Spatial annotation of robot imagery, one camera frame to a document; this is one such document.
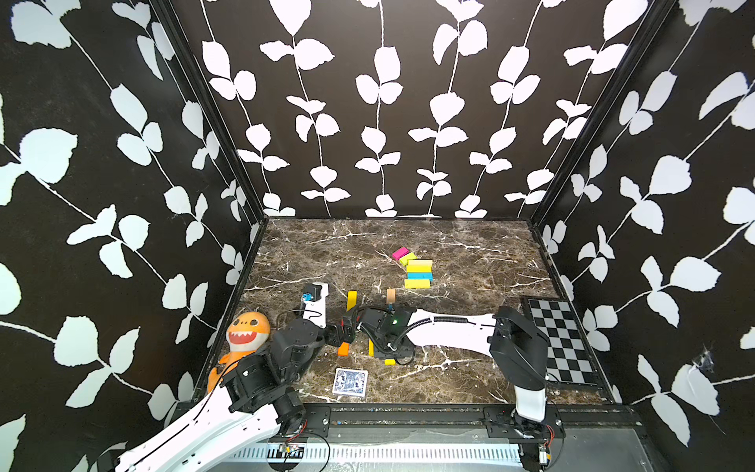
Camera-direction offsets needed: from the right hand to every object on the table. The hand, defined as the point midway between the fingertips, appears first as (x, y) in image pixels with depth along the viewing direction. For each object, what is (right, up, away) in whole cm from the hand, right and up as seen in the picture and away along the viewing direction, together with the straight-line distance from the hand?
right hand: (379, 350), depth 84 cm
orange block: (-10, 0, +2) cm, 11 cm away
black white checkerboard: (+56, -2, 0) cm, 56 cm away
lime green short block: (+9, +25, +23) cm, 35 cm away
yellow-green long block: (+13, +17, +18) cm, 28 cm away
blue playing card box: (-8, -7, -4) cm, 11 cm away
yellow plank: (+3, +1, -12) cm, 12 cm away
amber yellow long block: (+13, +22, +21) cm, 33 cm away
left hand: (-8, +17, -15) cm, 24 cm away
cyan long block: (+14, +20, +19) cm, 31 cm away
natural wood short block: (+3, +14, +14) cm, 20 cm away
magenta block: (+7, +28, +25) cm, 38 cm away
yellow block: (-9, +13, +12) cm, 20 cm away
